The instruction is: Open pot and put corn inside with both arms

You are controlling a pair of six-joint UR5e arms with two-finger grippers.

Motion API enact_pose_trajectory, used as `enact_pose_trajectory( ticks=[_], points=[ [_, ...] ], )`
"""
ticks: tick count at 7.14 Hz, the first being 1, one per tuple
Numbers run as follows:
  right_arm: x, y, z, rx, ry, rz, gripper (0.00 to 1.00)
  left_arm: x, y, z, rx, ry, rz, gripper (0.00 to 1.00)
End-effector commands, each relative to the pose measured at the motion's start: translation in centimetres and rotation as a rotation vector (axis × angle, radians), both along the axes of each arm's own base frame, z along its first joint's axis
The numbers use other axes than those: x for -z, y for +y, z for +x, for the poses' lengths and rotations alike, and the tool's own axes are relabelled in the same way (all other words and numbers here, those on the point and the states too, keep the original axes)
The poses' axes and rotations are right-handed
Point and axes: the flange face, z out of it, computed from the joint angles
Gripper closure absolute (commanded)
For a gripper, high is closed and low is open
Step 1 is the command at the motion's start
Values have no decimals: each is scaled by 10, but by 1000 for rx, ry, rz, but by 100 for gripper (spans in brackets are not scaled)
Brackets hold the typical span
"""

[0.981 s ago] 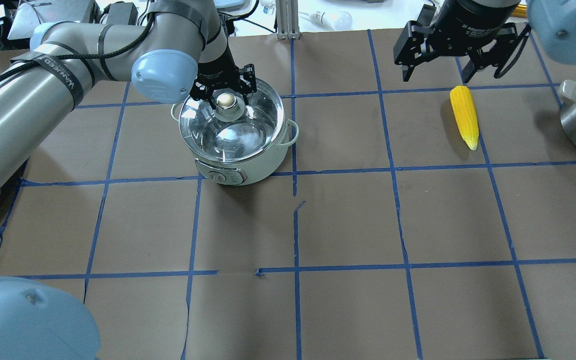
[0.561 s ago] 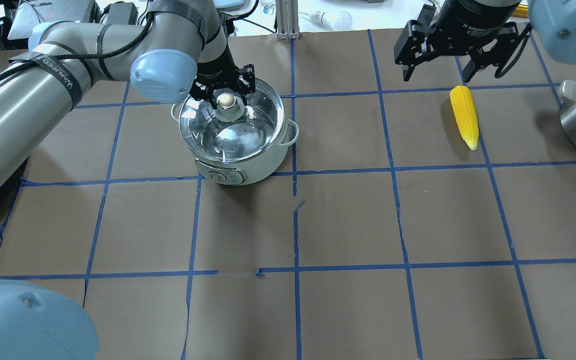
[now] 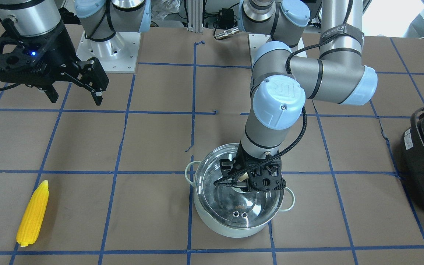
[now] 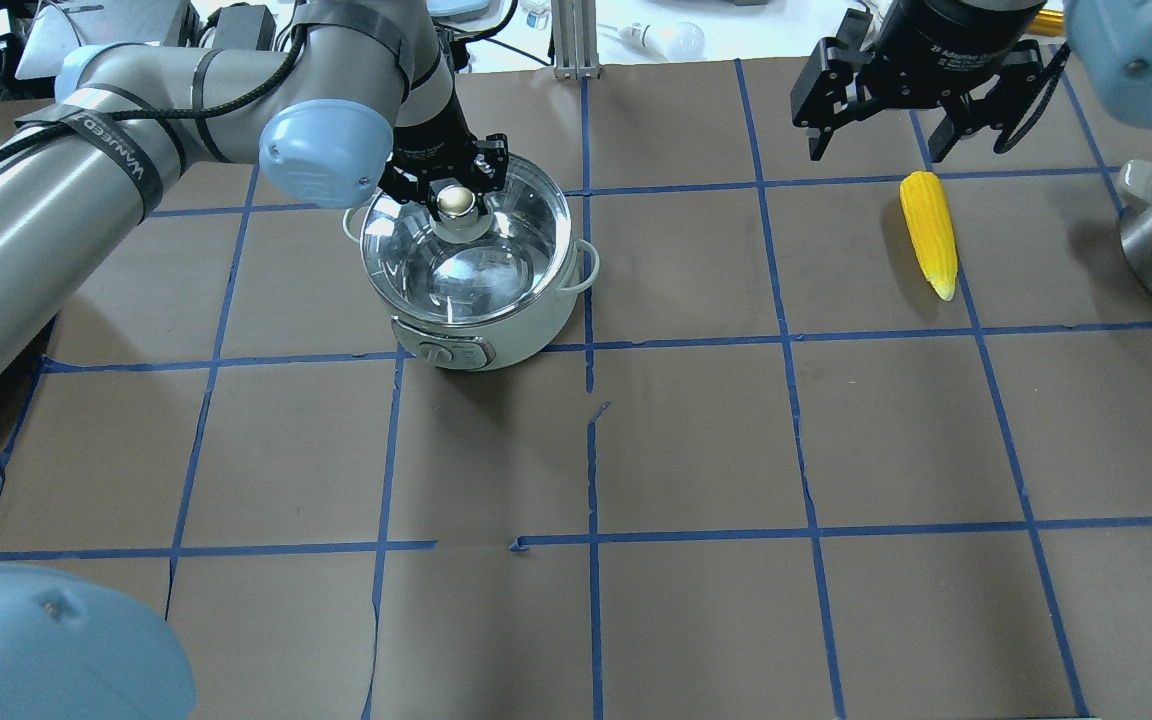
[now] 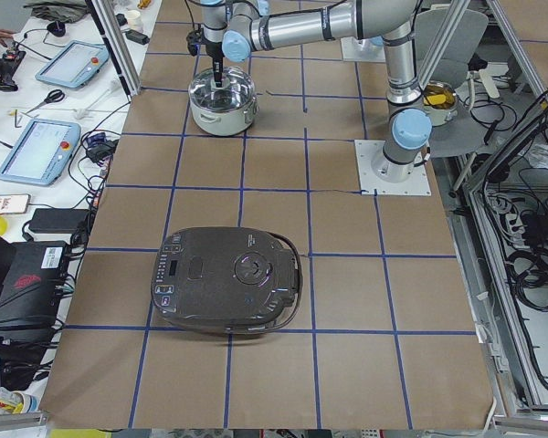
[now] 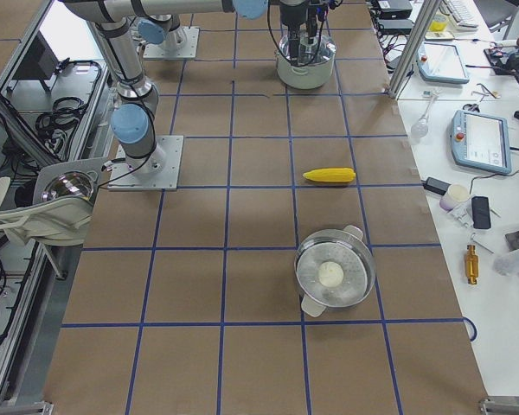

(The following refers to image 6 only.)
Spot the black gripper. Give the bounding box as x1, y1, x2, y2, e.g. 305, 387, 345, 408
280, 3, 319, 66

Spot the glass pot lid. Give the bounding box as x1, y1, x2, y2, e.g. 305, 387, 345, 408
298, 31, 336, 67

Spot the yellow corn cob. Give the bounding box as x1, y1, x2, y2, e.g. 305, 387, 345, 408
302, 167, 356, 185

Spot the pale green electric pot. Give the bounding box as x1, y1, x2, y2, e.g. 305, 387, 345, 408
275, 51, 335, 90

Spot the steel steamer pot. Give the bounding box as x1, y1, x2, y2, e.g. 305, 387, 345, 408
294, 225, 376, 317

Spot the teach pendant far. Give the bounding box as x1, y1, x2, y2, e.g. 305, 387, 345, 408
417, 41, 470, 85

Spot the teach pendant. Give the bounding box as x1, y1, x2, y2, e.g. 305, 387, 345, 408
450, 110, 512, 176
417, 41, 470, 85

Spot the white light bulb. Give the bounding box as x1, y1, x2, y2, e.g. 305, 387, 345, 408
410, 98, 435, 143

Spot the black power adapter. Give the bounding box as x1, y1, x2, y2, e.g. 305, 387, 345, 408
422, 176, 451, 195

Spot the teach pendant near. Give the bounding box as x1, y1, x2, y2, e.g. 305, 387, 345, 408
450, 110, 512, 176

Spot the black phone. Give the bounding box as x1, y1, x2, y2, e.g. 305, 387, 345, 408
471, 196, 491, 230

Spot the gold metal cylinder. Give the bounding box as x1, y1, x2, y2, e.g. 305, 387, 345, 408
465, 244, 479, 285

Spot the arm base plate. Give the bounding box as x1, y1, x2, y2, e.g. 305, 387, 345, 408
144, 26, 200, 61
106, 135, 184, 191

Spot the aluminium frame post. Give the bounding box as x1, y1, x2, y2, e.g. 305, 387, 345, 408
388, 0, 441, 99

